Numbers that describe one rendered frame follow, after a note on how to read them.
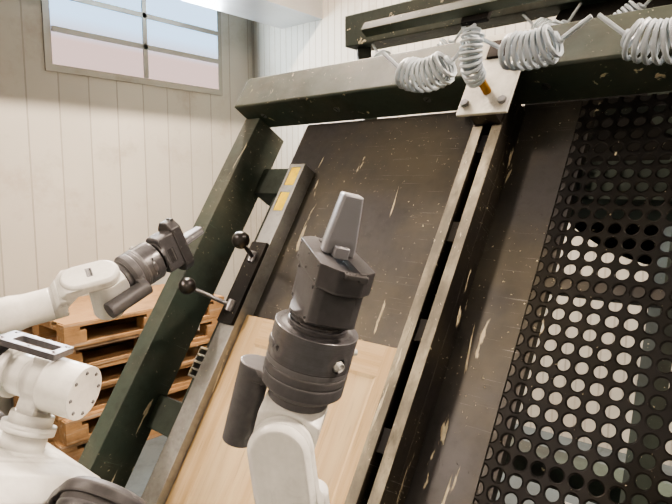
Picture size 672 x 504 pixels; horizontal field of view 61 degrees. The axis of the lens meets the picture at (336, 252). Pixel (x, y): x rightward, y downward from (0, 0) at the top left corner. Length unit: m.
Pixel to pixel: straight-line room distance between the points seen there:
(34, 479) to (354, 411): 0.53
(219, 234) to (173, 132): 3.56
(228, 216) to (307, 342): 1.02
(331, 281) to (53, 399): 0.38
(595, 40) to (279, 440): 0.85
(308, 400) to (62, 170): 4.09
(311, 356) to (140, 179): 4.36
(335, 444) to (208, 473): 0.30
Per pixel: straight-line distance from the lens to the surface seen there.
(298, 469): 0.60
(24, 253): 4.49
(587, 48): 1.13
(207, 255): 1.51
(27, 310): 1.24
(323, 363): 0.57
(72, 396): 0.76
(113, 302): 1.22
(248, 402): 0.63
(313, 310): 0.54
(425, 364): 0.94
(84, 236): 4.65
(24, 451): 0.80
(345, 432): 1.04
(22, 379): 0.79
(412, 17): 1.12
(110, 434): 1.47
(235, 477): 1.18
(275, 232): 1.33
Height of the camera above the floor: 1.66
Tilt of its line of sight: 7 degrees down
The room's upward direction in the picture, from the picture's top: straight up
